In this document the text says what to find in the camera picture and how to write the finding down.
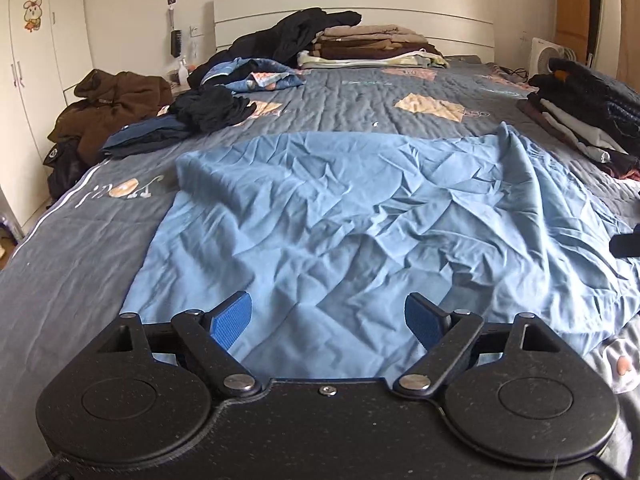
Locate white fan heater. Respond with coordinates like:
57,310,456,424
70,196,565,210
528,37,593,77

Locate light blue garment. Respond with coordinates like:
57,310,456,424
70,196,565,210
124,125,639,378

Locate folded navy blue garment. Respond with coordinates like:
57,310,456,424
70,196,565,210
101,114,192,158

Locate black clothes by headboard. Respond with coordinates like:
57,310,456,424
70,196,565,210
188,8,361,89

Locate white headboard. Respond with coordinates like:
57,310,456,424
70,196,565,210
213,0,495,63

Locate black device on wall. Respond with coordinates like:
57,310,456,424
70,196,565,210
170,29,182,58

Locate blue patterned crumpled garment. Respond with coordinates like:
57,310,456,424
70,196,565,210
200,58,304,93

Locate grey quilted bedspread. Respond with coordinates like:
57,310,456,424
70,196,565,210
1,61,639,478

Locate cartoon rabbit sticker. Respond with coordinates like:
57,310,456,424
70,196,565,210
23,0,43,32

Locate folded clothes stack right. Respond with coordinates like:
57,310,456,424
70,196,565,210
518,58,639,181

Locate white spray bottle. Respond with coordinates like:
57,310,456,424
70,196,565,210
177,56,190,87

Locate white wardrobe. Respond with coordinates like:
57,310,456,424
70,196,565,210
1,0,93,226

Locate folded brown clothes stack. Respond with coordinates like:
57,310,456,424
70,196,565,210
297,25,449,68

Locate brown jacket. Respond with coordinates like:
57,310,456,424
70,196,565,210
48,70,174,165

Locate black clothes pile on bed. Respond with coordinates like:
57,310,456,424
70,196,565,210
168,86,257,133

